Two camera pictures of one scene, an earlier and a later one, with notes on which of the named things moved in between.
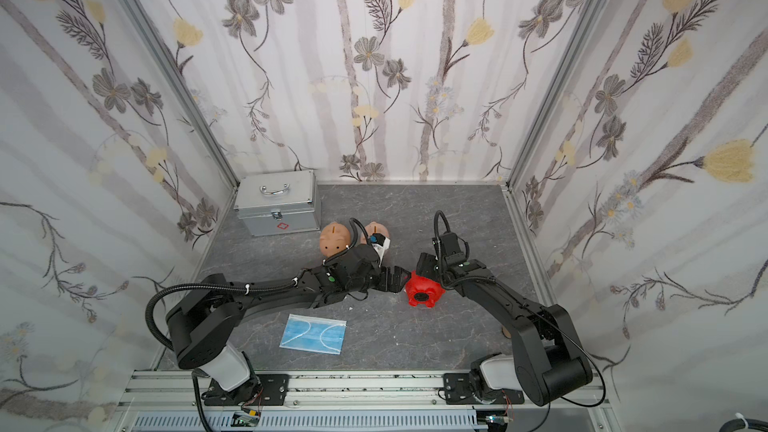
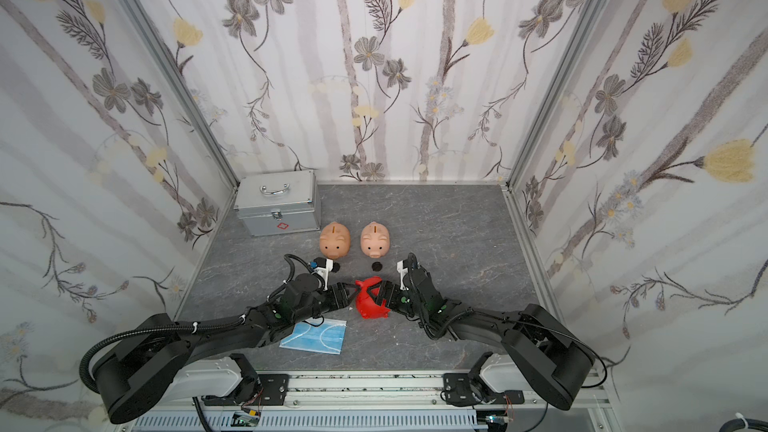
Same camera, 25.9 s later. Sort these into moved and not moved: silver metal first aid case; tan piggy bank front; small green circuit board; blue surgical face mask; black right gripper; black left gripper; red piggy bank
Moved: red piggy bank; black left gripper; black right gripper
Not moved: small green circuit board; blue surgical face mask; tan piggy bank front; silver metal first aid case
